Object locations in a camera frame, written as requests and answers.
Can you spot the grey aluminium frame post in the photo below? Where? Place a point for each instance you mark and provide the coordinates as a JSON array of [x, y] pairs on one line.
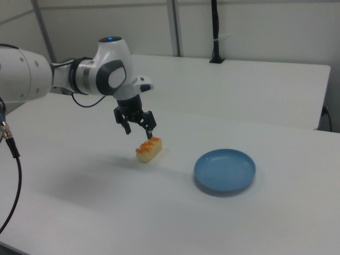
[[175, 27], [45, 29]]

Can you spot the bread with orange topping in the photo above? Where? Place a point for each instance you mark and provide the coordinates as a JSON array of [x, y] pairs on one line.
[[149, 150]]

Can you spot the blue round plate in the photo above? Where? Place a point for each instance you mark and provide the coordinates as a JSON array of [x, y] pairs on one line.
[[224, 172]]

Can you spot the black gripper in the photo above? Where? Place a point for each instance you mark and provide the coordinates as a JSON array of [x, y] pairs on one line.
[[131, 106]]

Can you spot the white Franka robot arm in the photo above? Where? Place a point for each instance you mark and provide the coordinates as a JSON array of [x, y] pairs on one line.
[[32, 74]]

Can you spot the black pole with base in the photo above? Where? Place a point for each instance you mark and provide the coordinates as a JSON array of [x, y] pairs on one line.
[[215, 29]]

